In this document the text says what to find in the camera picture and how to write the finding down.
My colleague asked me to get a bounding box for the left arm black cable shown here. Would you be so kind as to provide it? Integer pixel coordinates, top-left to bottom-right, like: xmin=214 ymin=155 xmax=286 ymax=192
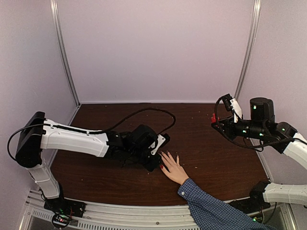
xmin=7 ymin=108 xmax=176 ymax=166

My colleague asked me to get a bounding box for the right aluminium corner post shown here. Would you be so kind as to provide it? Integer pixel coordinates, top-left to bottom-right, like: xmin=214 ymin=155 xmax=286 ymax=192
xmin=235 ymin=0 xmax=262 ymax=101

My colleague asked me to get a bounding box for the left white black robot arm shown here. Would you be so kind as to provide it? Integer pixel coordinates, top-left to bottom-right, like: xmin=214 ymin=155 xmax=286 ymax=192
xmin=15 ymin=112 xmax=167 ymax=213

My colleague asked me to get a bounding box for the aluminium corner post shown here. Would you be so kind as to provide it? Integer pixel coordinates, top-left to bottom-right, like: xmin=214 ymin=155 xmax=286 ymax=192
xmin=235 ymin=0 xmax=262 ymax=101
xmin=50 ymin=0 xmax=81 ymax=109

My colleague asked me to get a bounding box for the round green circuit board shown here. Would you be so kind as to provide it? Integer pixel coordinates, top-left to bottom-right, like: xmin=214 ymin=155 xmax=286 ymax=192
xmin=51 ymin=214 xmax=72 ymax=228

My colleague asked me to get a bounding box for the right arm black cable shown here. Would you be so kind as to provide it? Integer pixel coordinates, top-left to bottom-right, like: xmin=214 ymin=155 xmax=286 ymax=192
xmin=214 ymin=95 xmax=295 ymax=152

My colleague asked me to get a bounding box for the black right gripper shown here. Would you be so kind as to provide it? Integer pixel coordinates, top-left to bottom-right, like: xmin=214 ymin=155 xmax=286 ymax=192
xmin=212 ymin=115 xmax=267 ymax=141

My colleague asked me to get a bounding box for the pale hand with long nails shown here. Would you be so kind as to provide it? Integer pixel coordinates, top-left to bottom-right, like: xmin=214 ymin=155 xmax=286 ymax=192
xmin=160 ymin=151 xmax=189 ymax=185

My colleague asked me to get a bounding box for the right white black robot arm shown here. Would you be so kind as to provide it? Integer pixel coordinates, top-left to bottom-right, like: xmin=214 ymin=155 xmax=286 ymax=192
xmin=211 ymin=94 xmax=307 ymax=212

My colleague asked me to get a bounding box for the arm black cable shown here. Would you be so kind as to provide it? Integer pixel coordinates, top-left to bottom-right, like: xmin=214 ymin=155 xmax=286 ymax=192
xmin=7 ymin=108 xmax=176 ymax=166
xmin=214 ymin=95 xmax=295 ymax=152

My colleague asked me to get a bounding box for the left aluminium corner post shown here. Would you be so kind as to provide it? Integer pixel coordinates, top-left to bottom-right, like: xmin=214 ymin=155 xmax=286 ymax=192
xmin=50 ymin=0 xmax=81 ymax=109

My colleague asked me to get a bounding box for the blue checked shirt forearm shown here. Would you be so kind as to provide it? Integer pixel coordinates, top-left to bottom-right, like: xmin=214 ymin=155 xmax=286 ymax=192
xmin=177 ymin=179 xmax=275 ymax=230

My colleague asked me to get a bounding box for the red nail polish bottle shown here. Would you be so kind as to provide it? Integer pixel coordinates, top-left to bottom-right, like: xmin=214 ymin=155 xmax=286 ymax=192
xmin=211 ymin=113 xmax=220 ymax=124

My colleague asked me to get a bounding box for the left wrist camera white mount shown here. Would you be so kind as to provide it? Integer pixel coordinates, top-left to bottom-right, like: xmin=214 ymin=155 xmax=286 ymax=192
xmin=149 ymin=133 xmax=170 ymax=155

